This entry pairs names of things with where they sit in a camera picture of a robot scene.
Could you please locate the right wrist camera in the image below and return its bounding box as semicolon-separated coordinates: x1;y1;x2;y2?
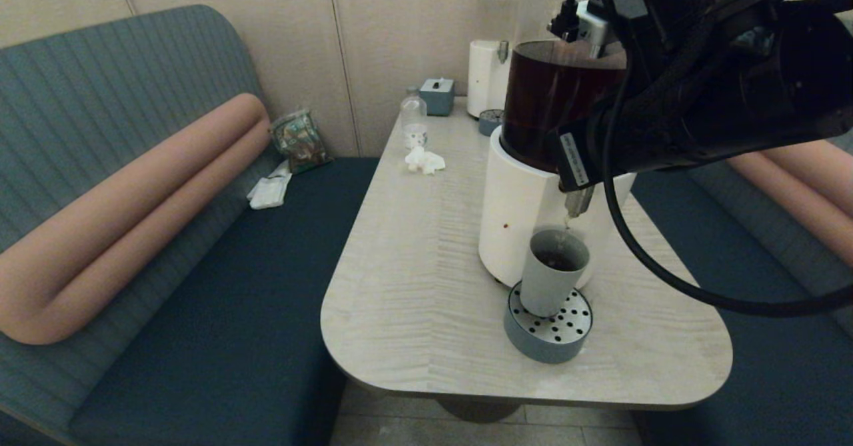
548;0;612;59

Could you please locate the grey-blue tissue box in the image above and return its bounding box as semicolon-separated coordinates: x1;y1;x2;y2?
420;77;456;117

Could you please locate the pale wooden table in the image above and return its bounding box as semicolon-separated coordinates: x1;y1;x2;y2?
320;96;734;412

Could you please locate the clear plastic bottle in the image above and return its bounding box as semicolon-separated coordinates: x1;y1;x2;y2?
400;86;428;151

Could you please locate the round grey drip tray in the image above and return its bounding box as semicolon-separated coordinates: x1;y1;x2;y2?
503;281;594;365

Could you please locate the pink bolster cushion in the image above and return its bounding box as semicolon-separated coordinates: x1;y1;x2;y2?
726;139;853;268
0;93;273;345

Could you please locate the black cable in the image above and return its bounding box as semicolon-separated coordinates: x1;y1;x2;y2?
600;66;853;318

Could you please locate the table pedestal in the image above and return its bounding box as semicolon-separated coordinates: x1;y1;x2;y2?
436;398;524;424

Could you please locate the crumpled white tissue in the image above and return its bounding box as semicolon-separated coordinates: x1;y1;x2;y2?
405;146;446;175

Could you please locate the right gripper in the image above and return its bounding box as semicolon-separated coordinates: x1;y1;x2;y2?
556;96;668;193

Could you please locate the white dispenser with dark tea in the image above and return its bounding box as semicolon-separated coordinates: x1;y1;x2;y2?
478;39;638;291

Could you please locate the grey cup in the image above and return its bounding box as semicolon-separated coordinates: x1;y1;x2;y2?
520;229;591;318

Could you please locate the white napkin on seat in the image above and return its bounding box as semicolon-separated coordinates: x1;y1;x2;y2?
247;161;293;210

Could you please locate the silver dispenser tap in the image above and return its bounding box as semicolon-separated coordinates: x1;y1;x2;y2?
565;186;595;219

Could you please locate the teal upholstered bench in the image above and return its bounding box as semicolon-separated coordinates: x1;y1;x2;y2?
0;4;381;446
630;126;853;446

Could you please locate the small white drink dispenser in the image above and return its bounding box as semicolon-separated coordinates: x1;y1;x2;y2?
466;0;528;119

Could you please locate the patterned snack bag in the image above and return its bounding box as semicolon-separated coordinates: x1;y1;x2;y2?
270;107;332;174

